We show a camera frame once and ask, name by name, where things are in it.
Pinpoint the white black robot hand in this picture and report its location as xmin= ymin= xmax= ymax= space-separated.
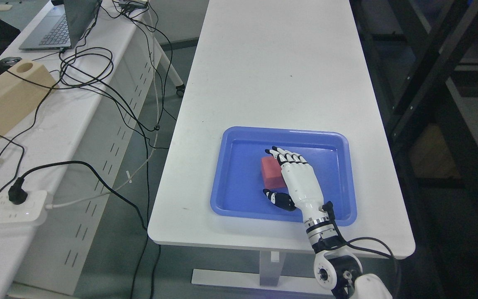
xmin=262 ymin=146 xmax=328 ymax=223

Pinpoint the pink cube block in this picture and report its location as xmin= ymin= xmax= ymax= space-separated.
xmin=261 ymin=156 xmax=286 ymax=189

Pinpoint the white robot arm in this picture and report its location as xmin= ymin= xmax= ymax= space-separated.
xmin=304 ymin=216 xmax=393 ymax=299

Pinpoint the blue plastic tray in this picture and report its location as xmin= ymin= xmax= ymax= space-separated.
xmin=210 ymin=126 xmax=358 ymax=227

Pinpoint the wooden block holder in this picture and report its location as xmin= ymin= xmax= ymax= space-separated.
xmin=0 ymin=59 xmax=56 ymax=135

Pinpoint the white table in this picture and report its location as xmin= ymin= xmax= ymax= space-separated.
xmin=148 ymin=0 xmax=415 ymax=295

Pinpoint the black metal rack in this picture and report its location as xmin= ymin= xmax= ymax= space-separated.
xmin=350 ymin=0 xmax=478 ymax=299

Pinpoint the white side desk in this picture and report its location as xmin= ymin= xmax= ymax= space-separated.
xmin=0 ymin=0 xmax=167 ymax=299

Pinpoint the grey laptop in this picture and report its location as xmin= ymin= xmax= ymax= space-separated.
xmin=19 ymin=0 xmax=100 ymax=51

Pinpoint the white power strip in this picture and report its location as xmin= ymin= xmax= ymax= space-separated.
xmin=0 ymin=191 xmax=52 ymax=228

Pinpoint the black computer mouse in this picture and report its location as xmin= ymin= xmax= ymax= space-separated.
xmin=0 ymin=56 xmax=22 ymax=75

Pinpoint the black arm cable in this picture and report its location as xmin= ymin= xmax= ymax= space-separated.
xmin=322 ymin=201 xmax=401 ymax=299

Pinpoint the black power cable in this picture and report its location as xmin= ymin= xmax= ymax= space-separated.
xmin=8 ymin=160 xmax=161 ymax=299

